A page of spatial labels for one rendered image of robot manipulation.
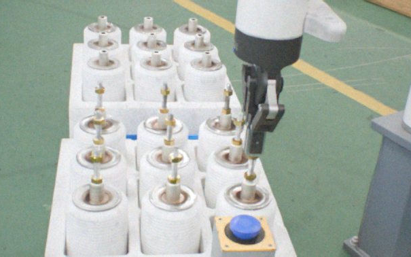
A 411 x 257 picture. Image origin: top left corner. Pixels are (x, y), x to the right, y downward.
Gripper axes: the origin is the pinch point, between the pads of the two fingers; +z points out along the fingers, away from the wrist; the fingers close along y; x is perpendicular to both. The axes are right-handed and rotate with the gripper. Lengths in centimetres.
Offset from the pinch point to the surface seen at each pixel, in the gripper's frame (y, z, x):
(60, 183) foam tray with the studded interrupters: -32.7, 27.2, -25.8
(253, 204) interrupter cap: -14.4, 19.5, 5.1
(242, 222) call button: 0.2, 12.0, -0.3
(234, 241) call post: 2.0, 13.5, -1.5
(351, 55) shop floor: -144, 44, 71
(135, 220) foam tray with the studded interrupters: -20.8, 26.9, -12.8
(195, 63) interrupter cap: -71, 19, 3
